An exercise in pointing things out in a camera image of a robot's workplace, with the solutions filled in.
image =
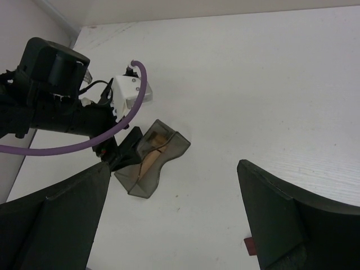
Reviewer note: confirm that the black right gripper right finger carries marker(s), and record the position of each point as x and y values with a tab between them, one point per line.
293	228

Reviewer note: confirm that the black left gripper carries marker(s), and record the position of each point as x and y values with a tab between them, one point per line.
43	93

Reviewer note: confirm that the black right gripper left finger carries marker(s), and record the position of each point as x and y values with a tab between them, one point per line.
55	227

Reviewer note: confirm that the smoky transparent plastic bin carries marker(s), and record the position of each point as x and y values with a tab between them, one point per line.
175	147

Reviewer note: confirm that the striped light wood block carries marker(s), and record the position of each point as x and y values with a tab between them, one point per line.
158	140

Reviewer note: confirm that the dark red wood block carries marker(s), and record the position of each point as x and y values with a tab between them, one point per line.
250	246

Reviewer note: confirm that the plain light wood block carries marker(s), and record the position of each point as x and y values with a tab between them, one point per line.
148	162

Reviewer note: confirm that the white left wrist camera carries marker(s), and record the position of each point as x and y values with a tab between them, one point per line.
124	91

